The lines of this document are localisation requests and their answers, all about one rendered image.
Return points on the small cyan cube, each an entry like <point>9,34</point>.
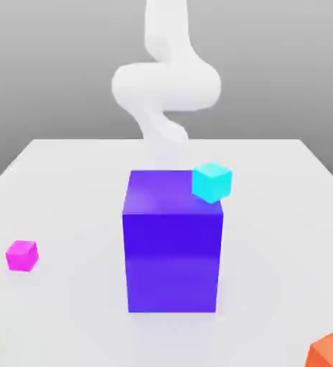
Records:
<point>212,182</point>

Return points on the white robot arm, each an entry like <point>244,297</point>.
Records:
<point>166,86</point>

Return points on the small magenta cube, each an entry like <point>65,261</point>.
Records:
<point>21,256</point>

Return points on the small orange cube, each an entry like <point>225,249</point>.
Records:
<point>331,354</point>

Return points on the large purple box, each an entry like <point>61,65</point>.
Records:
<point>172,258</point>

